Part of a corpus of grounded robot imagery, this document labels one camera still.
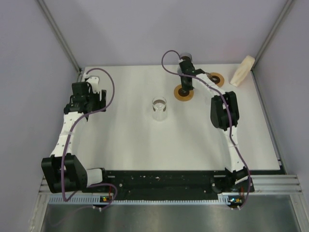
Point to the corner aluminium post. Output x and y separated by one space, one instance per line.
58 34
274 29

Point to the grey slotted cable duct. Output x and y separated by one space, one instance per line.
102 200

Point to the right corner aluminium post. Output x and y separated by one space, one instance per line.
274 29

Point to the left corner aluminium post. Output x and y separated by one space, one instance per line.
58 34

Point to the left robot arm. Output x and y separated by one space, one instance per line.
63 158

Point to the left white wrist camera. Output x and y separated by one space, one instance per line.
94 82

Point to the aluminium frame rail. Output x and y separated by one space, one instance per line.
271 184

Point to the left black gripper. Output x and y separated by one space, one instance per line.
99 103

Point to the cream filter holder box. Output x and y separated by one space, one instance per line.
242 71

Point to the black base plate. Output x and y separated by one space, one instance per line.
172 185

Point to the clear glass cup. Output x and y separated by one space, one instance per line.
159 108

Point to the grey glass carafe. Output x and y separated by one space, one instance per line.
187 56

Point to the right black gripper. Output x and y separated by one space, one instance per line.
184 87

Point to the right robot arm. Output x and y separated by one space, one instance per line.
224 112

